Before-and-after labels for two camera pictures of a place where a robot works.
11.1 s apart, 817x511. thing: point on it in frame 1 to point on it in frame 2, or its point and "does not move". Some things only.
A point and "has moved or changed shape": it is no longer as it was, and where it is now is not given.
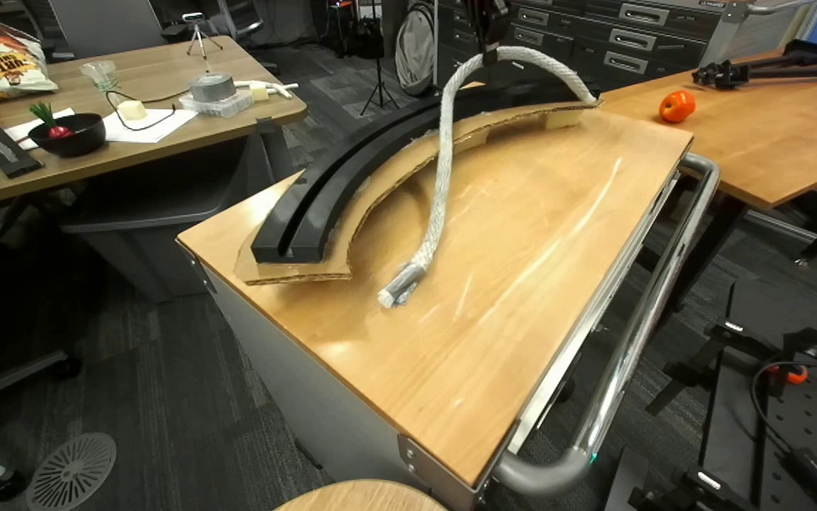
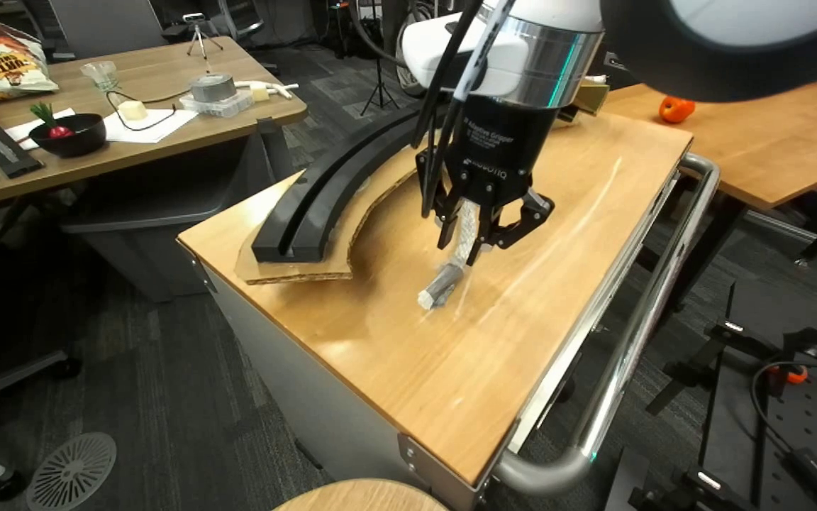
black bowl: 71,136 does not move
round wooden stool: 360,496 does not move
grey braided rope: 406,283 has moved or changed shape
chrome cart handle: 638,351 does not move
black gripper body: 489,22 to 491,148
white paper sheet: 154,127 does not move
